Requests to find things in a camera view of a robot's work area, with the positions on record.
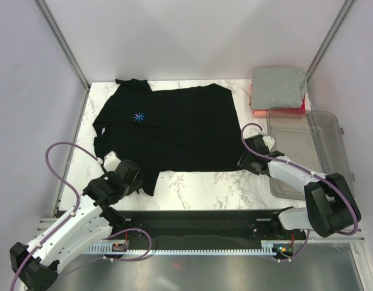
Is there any left aluminium frame post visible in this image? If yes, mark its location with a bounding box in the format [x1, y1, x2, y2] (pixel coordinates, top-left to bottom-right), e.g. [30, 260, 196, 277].
[34, 0, 92, 92]

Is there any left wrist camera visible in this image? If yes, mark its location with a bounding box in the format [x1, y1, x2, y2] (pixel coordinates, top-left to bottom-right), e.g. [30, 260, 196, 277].
[97, 151, 121, 172]

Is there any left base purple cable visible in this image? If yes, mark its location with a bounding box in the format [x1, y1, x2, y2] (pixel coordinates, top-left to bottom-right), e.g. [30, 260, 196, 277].
[102, 229, 153, 264]

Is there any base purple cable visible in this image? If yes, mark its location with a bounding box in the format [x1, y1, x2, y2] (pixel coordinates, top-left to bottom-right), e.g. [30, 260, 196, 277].
[272, 230, 311, 264]
[102, 229, 153, 264]

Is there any white slotted cable duct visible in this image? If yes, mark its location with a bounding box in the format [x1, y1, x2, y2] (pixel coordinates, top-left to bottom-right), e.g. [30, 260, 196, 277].
[82, 241, 294, 256]

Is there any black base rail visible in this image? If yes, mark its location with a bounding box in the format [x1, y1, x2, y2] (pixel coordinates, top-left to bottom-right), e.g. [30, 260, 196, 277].
[114, 210, 306, 249]

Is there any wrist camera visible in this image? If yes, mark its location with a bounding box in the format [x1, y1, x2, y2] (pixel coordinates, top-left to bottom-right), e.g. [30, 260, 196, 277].
[97, 151, 121, 172]
[259, 133, 275, 150]

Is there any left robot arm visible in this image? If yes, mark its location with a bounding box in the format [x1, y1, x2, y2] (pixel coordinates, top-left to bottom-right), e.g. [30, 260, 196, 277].
[10, 158, 143, 290]

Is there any folded grey t-shirt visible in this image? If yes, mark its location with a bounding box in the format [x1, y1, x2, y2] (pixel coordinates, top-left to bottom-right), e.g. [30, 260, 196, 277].
[250, 67, 307, 110]

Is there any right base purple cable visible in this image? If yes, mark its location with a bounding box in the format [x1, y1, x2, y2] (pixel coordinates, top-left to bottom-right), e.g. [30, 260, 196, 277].
[272, 230, 311, 264]

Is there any black t-shirt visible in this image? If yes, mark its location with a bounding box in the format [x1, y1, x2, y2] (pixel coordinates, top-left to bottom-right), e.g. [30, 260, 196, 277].
[93, 79, 244, 196]

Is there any aluminium frame post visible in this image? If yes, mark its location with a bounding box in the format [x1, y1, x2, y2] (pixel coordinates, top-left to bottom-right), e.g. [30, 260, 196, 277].
[306, 0, 357, 84]
[34, 0, 92, 92]

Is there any folded peach t-shirt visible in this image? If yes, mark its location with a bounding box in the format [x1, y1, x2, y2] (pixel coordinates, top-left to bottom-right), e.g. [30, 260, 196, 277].
[249, 84, 307, 118]

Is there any clear plastic bin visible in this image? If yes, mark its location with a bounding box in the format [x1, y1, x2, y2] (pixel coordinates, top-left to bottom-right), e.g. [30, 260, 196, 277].
[267, 110, 354, 191]

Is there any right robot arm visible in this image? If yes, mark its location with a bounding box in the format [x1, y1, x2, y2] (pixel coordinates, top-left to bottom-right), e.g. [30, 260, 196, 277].
[238, 135, 361, 239]

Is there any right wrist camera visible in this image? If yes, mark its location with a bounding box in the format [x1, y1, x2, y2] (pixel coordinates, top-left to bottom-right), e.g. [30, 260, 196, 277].
[259, 133, 275, 150]

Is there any right aluminium frame post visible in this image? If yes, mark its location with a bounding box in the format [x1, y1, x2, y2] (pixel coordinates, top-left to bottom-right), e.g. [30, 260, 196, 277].
[306, 0, 357, 84]

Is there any folded red t-shirt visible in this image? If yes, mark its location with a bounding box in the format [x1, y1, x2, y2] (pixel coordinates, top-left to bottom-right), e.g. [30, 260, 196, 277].
[283, 98, 306, 115]

